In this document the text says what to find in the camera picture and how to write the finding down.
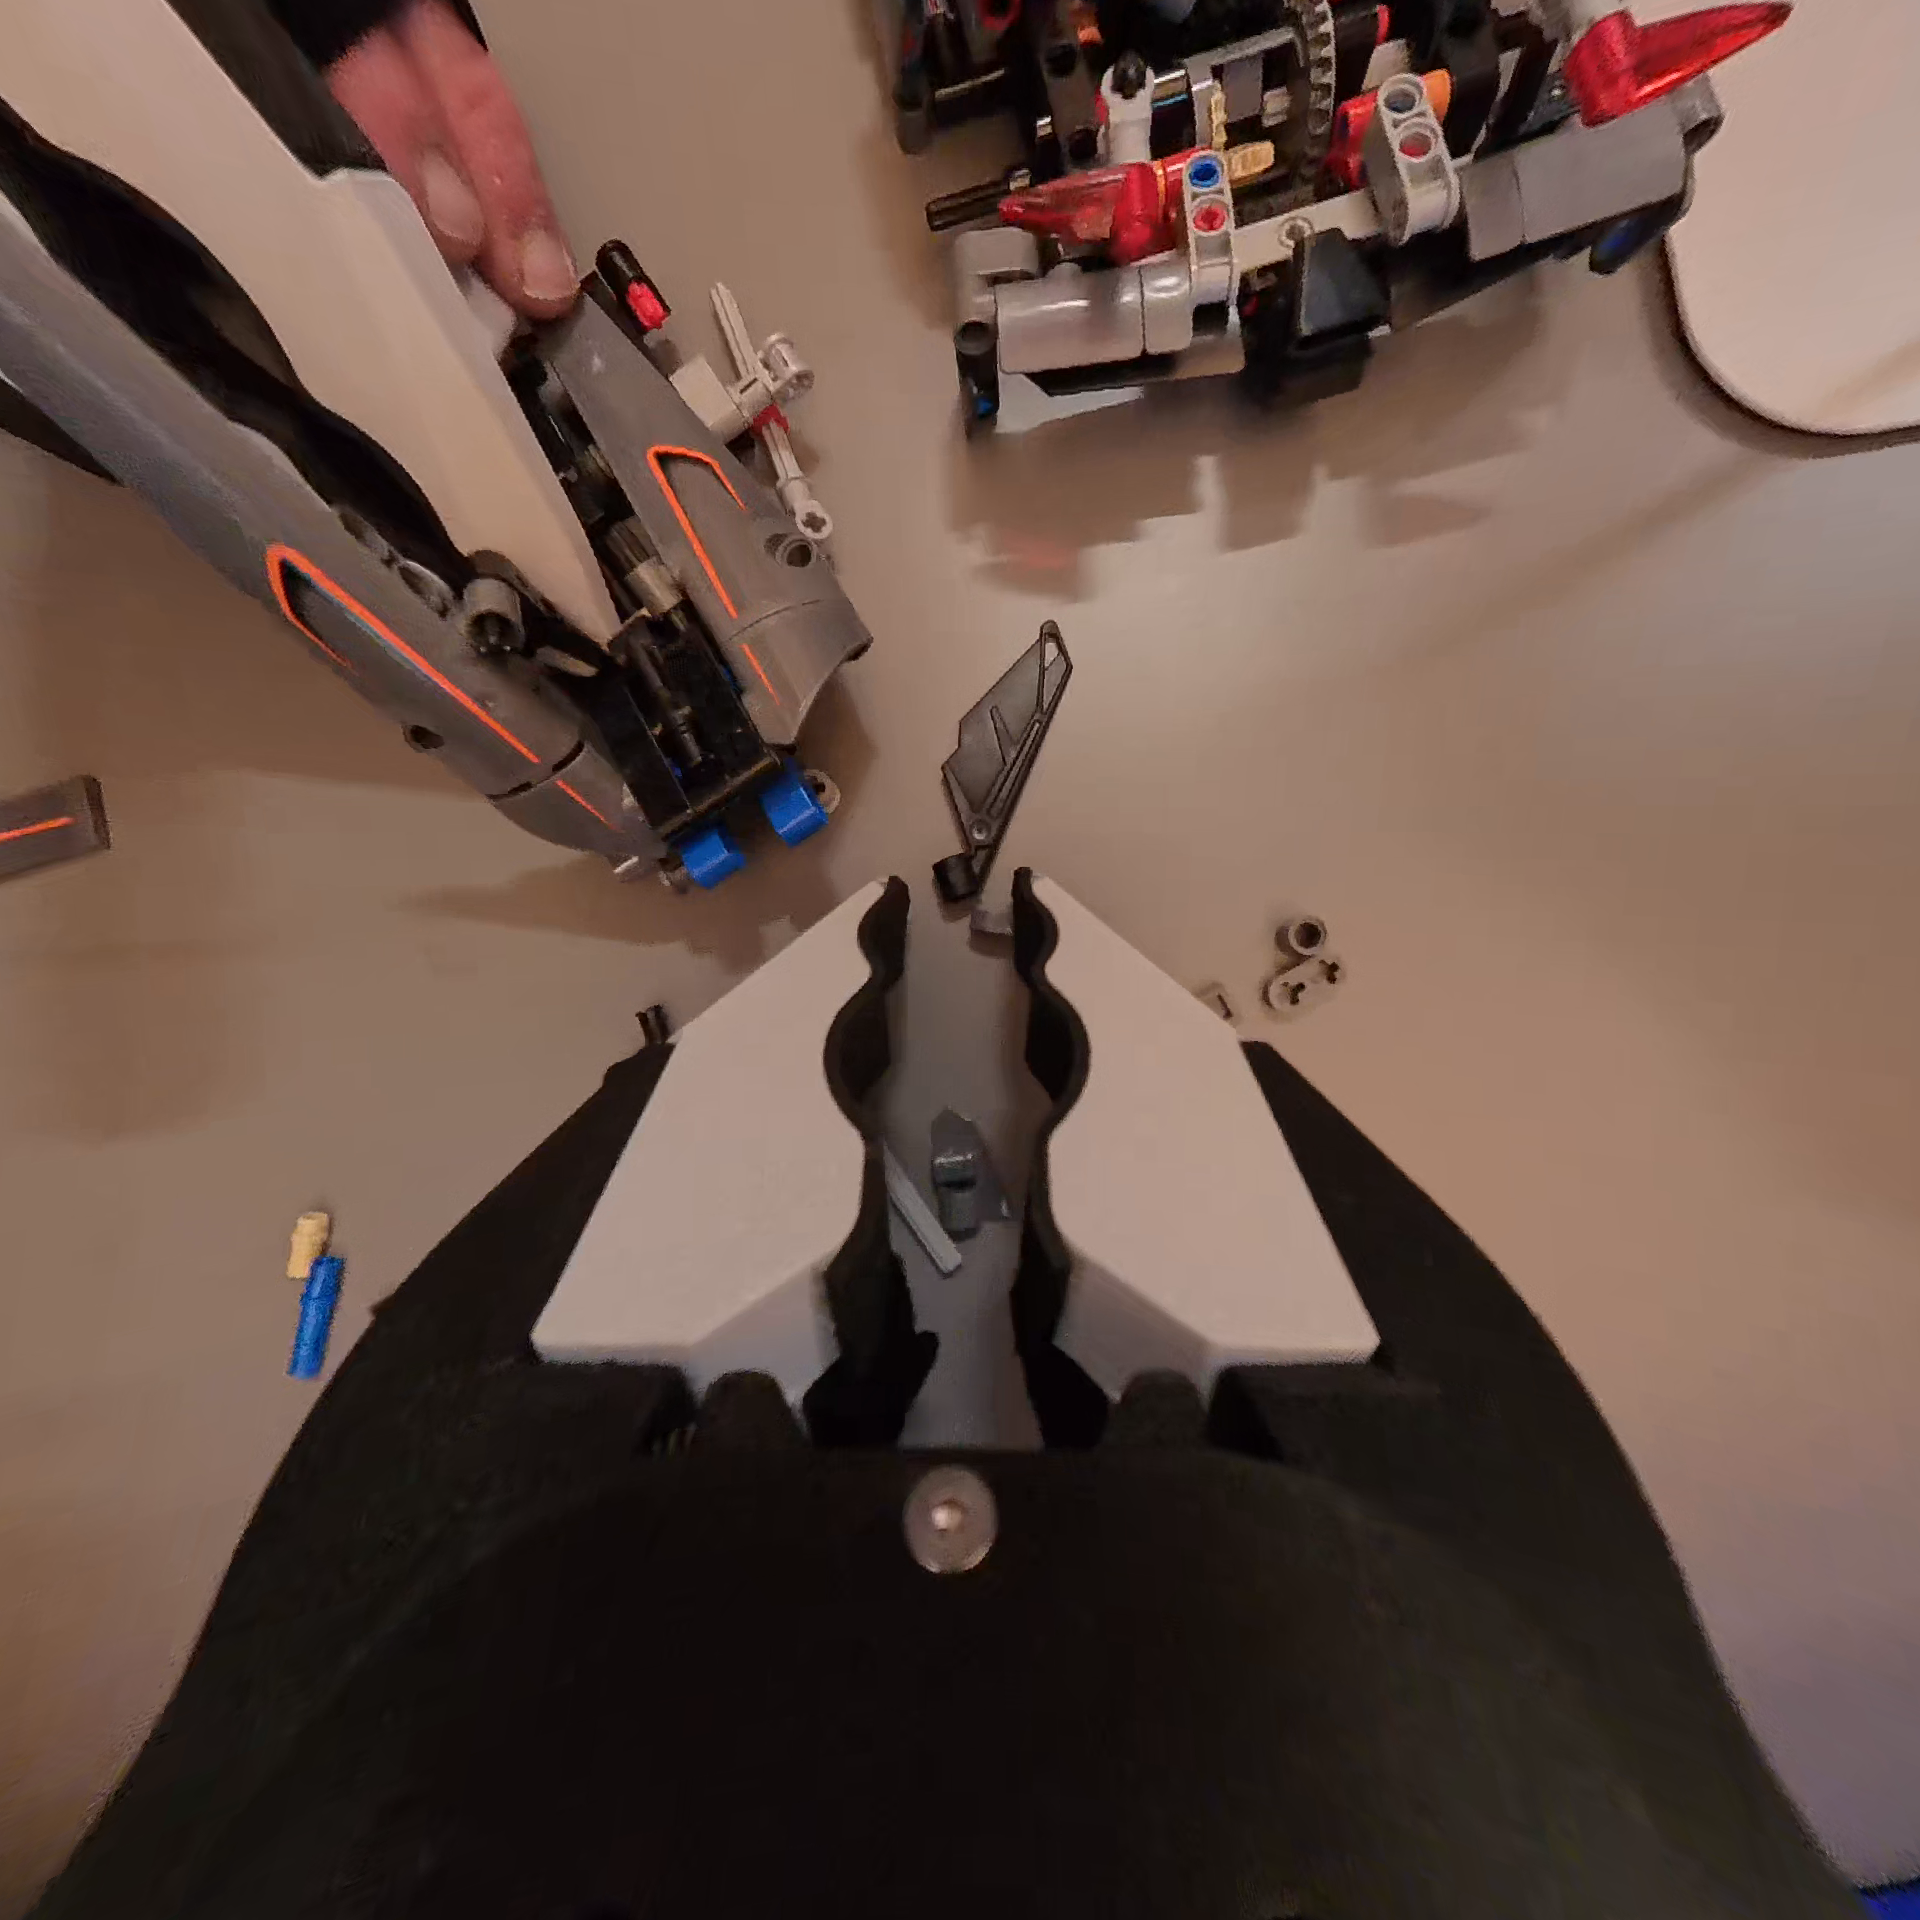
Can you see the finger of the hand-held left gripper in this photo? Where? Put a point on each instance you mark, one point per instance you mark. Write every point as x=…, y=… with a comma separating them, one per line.
x=225, y=196

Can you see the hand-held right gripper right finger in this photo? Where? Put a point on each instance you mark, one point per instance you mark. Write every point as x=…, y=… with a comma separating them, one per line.
x=1201, y=1201

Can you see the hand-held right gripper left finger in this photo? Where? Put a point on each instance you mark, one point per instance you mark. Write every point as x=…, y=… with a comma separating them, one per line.
x=705, y=1201

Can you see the small black lego panel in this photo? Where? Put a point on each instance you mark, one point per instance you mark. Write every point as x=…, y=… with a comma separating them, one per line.
x=1004, y=734

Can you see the grey lego assembly orange stripe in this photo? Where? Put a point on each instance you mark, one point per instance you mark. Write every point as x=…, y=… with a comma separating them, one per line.
x=751, y=556

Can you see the lego car chassis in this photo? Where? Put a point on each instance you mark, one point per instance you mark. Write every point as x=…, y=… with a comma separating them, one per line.
x=1079, y=316

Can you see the scattered small lego pieces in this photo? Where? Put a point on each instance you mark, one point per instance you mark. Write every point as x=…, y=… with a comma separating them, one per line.
x=315, y=1314

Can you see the light grey lego connector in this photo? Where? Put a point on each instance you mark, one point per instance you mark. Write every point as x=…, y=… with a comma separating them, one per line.
x=721, y=395

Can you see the black lego tile red stripe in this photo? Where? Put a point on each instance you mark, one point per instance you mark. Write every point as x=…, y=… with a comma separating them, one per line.
x=52, y=829

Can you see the person's left hand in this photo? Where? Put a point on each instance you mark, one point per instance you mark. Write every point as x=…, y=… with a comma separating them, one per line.
x=465, y=165

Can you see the white stand base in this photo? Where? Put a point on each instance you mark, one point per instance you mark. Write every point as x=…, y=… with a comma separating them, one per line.
x=1799, y=271

